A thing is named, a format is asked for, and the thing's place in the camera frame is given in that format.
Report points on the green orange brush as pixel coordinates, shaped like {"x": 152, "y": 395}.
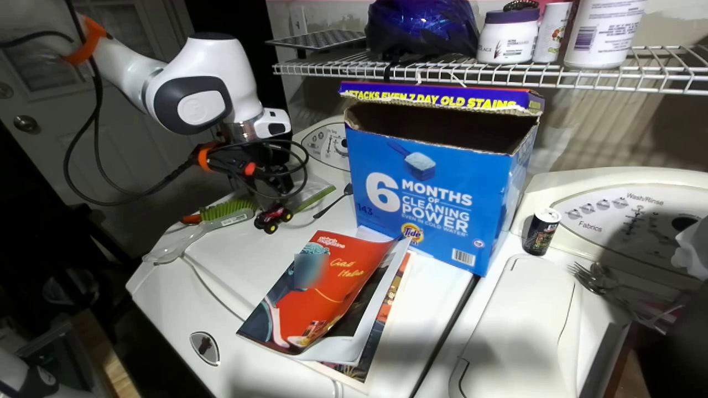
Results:
{"x": 229, "y": 211}

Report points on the white dryer machine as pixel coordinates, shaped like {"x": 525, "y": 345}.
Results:
{"x": 530, "y": 328}

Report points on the orange red magazine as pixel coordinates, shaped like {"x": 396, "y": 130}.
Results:
{"x": 332, "y": 301}

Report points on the slim white bottle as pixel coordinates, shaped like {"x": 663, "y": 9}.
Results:
{"x": 553, "y": 16}

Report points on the gray door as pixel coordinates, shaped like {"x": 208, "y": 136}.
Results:
{"x": 92, "y": 145}

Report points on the small dark can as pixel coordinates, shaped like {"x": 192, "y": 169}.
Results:
{"x": 540, "y": 231}

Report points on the white washing machine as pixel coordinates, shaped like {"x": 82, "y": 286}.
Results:
{"x": 199, "y": 284}

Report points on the short white jar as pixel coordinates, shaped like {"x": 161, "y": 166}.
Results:
{"x": 508, "y": 36}

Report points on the red black toy car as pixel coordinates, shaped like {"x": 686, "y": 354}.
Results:
{"x": 271, "y": 220}

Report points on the blue detergent cardboard box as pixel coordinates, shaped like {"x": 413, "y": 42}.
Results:
{"x": 440, "y": 164}

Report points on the blue purple bag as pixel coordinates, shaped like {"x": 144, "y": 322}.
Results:
{"x": 418, "y": 28}

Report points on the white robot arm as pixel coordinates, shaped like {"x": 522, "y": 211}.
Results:
{"x": 207, "y": 84}

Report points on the large white tub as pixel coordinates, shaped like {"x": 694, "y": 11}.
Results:
{"x": 602, "y": 32}

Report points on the dark cloth pile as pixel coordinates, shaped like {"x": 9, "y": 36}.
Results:
{"x": 654, "y": 277}

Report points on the white wire shelf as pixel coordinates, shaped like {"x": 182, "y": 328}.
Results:
{"x": 646, "y": 70}

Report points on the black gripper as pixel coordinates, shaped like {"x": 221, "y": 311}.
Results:
{"x": 255, "y": 169}

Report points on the black spoon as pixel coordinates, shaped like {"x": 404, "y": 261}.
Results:
{"x": 346, "y": 190}

